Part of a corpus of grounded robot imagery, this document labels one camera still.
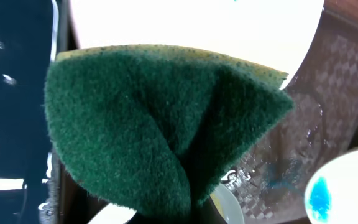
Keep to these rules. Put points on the green yellow sponge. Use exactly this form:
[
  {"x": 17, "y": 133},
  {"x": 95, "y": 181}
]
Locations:
[{"x": 155, "y": 127}]

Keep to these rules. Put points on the white plate top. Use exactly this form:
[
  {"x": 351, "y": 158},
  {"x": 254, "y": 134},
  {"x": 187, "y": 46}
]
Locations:
[{"x": 274, "y": 33}]

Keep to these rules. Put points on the white plate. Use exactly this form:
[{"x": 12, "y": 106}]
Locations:
[
  {"x": 274, "y": 33},
  {"x": 331, "y": 195}
]

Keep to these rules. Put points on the pale blue plate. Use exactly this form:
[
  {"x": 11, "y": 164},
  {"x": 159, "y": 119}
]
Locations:
[{"x": 223, "y": 199}]

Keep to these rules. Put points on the black water tray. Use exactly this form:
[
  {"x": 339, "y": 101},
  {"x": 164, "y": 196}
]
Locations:
[{"x": 28, "y": 44}]

